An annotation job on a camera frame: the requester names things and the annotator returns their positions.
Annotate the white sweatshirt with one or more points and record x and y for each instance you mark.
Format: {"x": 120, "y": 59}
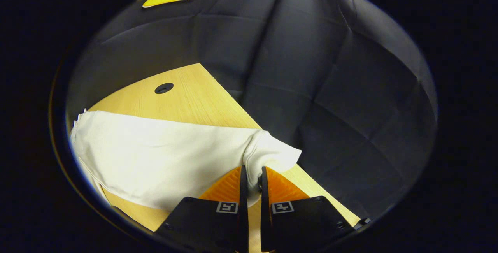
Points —
{"x": 163, "y": 159}

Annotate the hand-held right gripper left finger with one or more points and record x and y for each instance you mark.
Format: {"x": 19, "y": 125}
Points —
{"x": 244, "y": 214}

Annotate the black backdrop cloth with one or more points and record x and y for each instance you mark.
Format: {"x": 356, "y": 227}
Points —
{"x": 330, "y": 89}

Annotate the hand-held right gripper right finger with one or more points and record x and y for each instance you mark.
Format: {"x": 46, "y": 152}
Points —
{"x": 265, "y": 214}

